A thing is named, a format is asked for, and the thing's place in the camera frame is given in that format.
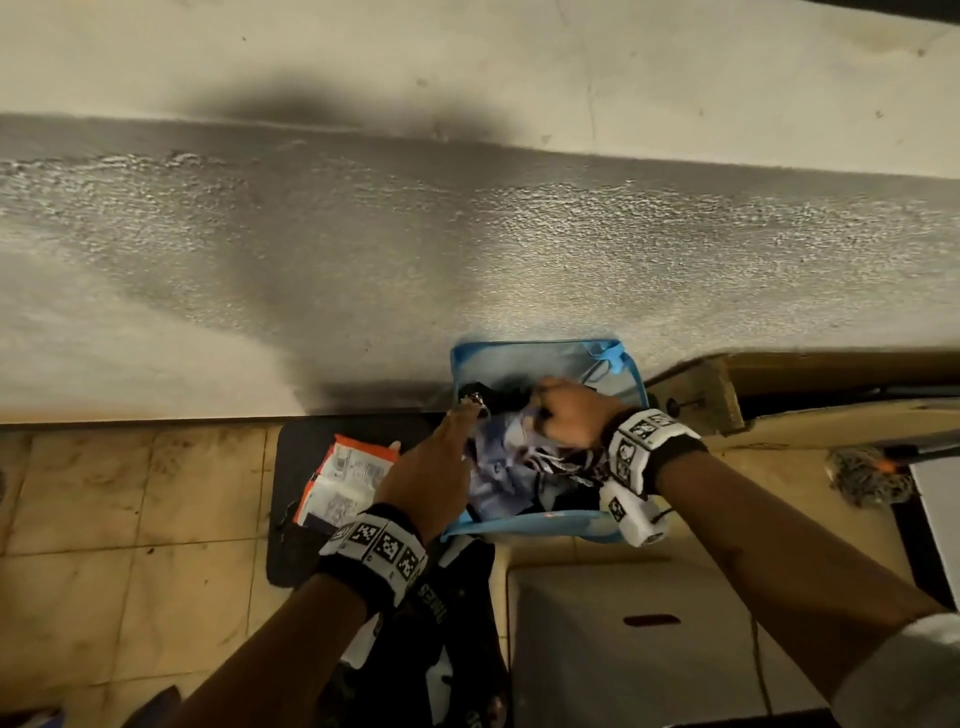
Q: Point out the person's right fingers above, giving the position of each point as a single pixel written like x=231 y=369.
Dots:
x=546 y=416

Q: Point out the person's right forearm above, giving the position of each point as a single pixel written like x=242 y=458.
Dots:
x=780 y=555

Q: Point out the person's left forearm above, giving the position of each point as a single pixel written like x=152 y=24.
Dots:
x=277 y=660

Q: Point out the white sleeve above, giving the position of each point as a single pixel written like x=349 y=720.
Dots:
x=911 y=675

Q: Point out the white board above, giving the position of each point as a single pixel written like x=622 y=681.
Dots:
x=941 y=517

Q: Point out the person's right hand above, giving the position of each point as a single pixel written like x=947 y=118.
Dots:
x=577 y=412

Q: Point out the black mat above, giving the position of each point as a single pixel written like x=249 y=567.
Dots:
x=289 y=480

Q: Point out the white plastic stool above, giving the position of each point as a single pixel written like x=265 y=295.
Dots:
x=637 y=660

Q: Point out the person's left hand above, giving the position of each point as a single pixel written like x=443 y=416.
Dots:
x=427 y=480

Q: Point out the light blue cloth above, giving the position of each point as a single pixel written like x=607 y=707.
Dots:
x=502 y=465

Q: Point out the grey mop head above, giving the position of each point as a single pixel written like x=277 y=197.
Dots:
x=866 y=476

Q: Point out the orange and white packet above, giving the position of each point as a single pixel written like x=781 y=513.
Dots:
x=345 y=484

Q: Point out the white marker wrist band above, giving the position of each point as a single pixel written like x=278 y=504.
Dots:
x=379 y=551
x=641 y=457

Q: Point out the small metal zipper pull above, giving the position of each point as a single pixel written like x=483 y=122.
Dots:
x=475 y=405

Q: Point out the black printed garment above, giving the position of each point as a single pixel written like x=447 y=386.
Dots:
x=442 y=645

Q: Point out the person's left fingers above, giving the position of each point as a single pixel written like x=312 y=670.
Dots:
x=461 y=431

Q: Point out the blue zip storage bag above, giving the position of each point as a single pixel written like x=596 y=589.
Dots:
x=517 y=367

